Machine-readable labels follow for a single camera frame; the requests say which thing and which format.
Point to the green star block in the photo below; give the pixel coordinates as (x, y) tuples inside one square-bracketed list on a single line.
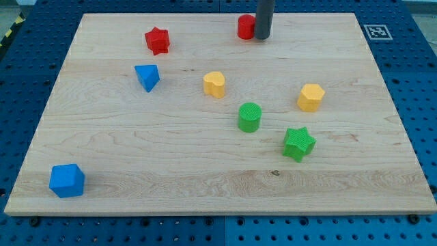
[(298, 143)]

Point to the red star block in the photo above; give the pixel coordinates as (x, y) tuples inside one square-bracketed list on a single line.
[(157, 40)]

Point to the green cylinder block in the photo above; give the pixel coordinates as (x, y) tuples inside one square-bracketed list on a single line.
[(249, 116)]

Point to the yellow heart block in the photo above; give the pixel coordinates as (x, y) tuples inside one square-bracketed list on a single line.
[(214, 84)]

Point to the wooden board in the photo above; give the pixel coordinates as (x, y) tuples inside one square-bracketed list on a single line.
[(177, 151)]

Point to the blue triangle block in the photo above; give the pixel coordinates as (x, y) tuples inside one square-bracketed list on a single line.
[(148, 76)]

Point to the yellow hexagon block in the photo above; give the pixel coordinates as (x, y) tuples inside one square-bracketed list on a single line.
[(310, 97)]

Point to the red cylinder block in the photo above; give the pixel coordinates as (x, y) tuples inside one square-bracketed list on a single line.
[(246, 26)]

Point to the blue cube block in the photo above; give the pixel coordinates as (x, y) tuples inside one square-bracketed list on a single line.
[(67, 180)]

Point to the white fiducial marker tag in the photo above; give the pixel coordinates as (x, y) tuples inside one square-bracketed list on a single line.
[(377, 32)]

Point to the black board stop bolt left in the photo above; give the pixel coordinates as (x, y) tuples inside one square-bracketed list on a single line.
[(34, 221)]

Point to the black board stop bolt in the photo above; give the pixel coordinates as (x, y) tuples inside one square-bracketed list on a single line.
[(34, 221), (413, 219)]

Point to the black board stop bolt right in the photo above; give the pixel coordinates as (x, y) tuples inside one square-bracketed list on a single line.
[(413, 219)]

